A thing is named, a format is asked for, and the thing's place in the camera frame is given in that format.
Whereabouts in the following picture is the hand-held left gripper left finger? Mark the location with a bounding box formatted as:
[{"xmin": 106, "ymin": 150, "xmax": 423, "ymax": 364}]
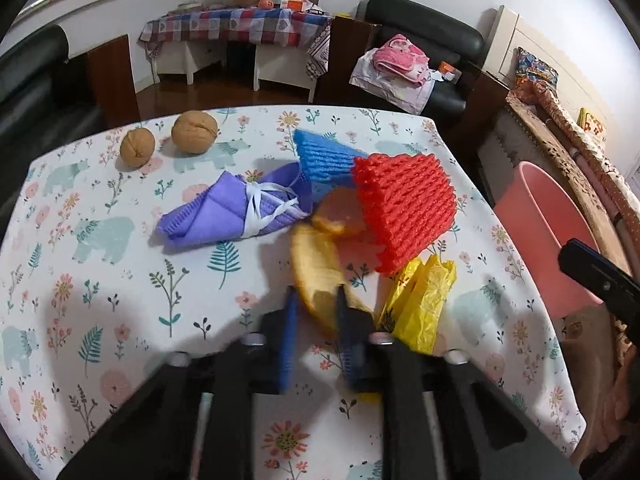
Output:
[{"xmin": 57, "ymin": 287, "xmax": 301, "ymax": 480}]

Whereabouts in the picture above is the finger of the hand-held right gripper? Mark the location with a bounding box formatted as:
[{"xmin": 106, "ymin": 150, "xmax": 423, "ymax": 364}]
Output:
[{"xmin": 557, "ymin": 239, "xmax": 640, "ymax": 321}]

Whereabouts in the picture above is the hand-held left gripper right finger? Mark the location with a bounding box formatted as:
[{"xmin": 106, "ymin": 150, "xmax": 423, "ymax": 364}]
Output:
[{"xmin": 334, "ymin": 285, "xmax": 583, "ymax": 480}]

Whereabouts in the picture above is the long orange peel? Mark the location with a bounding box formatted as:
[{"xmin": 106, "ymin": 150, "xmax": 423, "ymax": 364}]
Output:
[{"xmin": 291, "ymin": 222, "xmax": 373, "ymax": 338}]

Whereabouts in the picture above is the pink plastic bucket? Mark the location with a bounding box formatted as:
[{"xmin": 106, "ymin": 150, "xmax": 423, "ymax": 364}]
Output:
[{"xmin": 492, "ymin": 161, "xmax": 606, "ymax": 318}]

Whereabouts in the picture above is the yellow plastic bag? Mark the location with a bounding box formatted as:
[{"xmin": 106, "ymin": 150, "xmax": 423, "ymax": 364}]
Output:
[{"xmin": 377, "ymin": 254, "xmax": 457, "ymax": 356}]

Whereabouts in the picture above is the red foam fruit net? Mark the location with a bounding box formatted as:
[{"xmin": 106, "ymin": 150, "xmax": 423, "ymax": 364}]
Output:
[{"xmin": 352, "ymin": 152, "xmax": 457, "ymax": 276}]

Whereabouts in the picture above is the purple face mask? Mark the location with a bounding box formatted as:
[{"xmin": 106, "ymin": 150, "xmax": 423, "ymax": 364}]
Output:
[{"xmin": 156, "ymin": 162, "xmax": 313, "ymax": 248}]

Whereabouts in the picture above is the blue foam fruit net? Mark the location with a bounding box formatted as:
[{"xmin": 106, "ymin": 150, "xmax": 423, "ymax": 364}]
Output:
[{"xmin": 292, "ymin": 129, "xmax": 368, "ymax": 196}]

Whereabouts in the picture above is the brown cloth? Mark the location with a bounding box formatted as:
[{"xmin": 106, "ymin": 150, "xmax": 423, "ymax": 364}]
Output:
[{"xmin": 565, "ymin": 305, "xmax": 640, "ymax": 466}]

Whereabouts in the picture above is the dotted patchwork quilt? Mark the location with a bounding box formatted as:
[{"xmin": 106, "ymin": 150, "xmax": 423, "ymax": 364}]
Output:
[{"xmin": 530, "ymin": 80, "xmax": 640, "ymax": 241}]

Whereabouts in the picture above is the brown floral blanket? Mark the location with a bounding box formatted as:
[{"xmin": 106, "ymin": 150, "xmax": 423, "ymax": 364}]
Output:
[{"xmin": 505, "ymin": 90, "xmax": 640, "ymax": 281}]

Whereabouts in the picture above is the yellow patterned pillow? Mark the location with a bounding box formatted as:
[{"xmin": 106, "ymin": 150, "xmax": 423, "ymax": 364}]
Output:
[{"xmin": 577, "ymin": 107, "xmax": 607, "ymax": 136}]

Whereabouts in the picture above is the colourful cartoon pillow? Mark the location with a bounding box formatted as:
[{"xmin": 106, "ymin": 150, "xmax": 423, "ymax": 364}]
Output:
[{"xmin": 515, "ymin": 47, "xmax": 558, "ymax": 106}]

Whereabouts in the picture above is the large walnut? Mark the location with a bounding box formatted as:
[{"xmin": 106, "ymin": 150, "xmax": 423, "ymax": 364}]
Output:
[{"xmin": 171, "ymin": 111, "xmax": 220, "ymax": 155}]

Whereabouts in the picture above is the small walnut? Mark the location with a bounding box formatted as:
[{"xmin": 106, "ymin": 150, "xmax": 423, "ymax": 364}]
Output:
[{"xmin": 120, "ymin": 127, "xmax": 156, "ymax": 167}]

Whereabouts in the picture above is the bed with cream headboard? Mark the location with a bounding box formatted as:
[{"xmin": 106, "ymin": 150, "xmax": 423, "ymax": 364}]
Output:
[{"xmin": 482, "ymin": 5, "xmax": 640, "ymax": 281}]

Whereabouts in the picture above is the white desk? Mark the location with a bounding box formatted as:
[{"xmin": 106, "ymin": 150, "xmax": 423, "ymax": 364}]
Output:
[{"xmin": 152, "ymin": 40, "xmax": 318, "ymax": 103}]

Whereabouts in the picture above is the pink folded clothing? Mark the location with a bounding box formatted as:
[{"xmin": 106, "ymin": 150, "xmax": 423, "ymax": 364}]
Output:
[{"xmin": 372, "ymin": 34, "xmax": 430, "ymax": 83}]

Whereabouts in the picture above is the black armchair with wooden sides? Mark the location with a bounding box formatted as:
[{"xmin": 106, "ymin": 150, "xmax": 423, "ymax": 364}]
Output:
[
  {"xmin": 0, "ymin": 24, "xmax": 141, "ymax": 181},
  {"xmin": 315, "ymin": 0, "xmax": 508, "ymax": 128}
]

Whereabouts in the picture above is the plaid tablecloth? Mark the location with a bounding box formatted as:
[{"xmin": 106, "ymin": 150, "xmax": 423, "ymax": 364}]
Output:
[{"xmin": 139, "ymin": 6, "xmax": 335, "ymax": 81}]

